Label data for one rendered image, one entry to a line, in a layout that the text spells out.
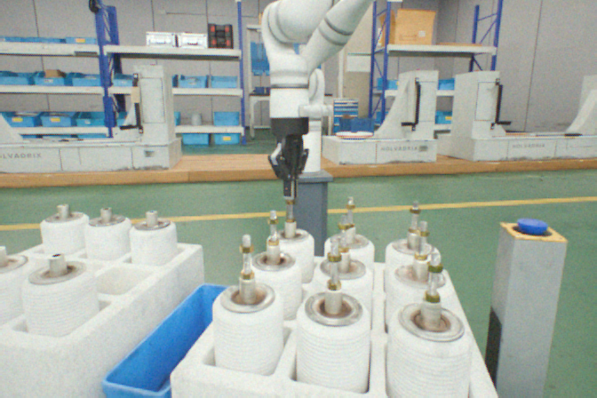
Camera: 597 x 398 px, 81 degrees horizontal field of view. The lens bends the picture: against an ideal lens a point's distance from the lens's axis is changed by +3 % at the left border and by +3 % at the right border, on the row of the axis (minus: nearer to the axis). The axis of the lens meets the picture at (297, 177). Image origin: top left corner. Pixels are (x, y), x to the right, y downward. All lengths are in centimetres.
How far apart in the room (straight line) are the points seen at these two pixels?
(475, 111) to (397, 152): 75
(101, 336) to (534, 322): 68
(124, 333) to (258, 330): 30
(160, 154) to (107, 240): 178
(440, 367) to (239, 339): 24
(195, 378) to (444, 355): 30
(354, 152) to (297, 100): 210
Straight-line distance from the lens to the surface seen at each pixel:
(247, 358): 50
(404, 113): 302
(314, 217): 111
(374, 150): 276
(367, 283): 57
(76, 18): 974
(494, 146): 328
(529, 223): 66
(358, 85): 707
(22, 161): 293
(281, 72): 64
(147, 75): 269
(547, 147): 362
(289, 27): 64
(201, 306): 85
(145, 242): 81
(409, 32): 594
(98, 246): 89
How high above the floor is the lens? 51
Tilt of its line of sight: 11 degrees down
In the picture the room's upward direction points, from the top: straight up
